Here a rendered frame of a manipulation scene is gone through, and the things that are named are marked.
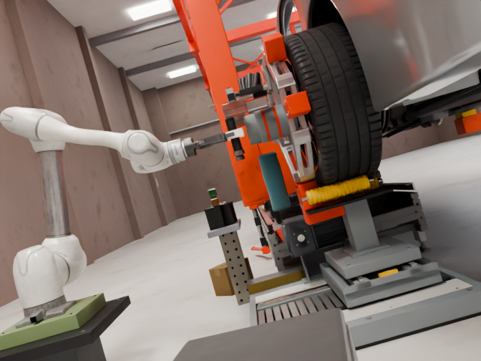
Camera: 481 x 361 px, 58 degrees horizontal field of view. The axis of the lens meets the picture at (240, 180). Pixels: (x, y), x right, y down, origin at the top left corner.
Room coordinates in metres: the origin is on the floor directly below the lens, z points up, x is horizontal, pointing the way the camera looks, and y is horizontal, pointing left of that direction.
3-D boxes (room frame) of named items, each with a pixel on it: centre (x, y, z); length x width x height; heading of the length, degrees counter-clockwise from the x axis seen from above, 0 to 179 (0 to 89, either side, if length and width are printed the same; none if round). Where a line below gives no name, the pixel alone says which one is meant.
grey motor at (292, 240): (2.15, -0.34, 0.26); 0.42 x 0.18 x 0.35; 89
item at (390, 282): (1.84, -0.43, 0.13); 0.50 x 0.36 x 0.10; 179
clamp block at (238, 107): (1.68, -0.05, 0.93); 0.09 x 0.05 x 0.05; 89
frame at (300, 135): (1.84, -0.26, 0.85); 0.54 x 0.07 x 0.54; 179
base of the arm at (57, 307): (1.69, 0.87, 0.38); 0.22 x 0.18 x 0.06; 5
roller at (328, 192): (1.72, -0.36, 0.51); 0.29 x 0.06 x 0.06; 89
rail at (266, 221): (3.61, -0.11, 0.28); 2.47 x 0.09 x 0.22; 179
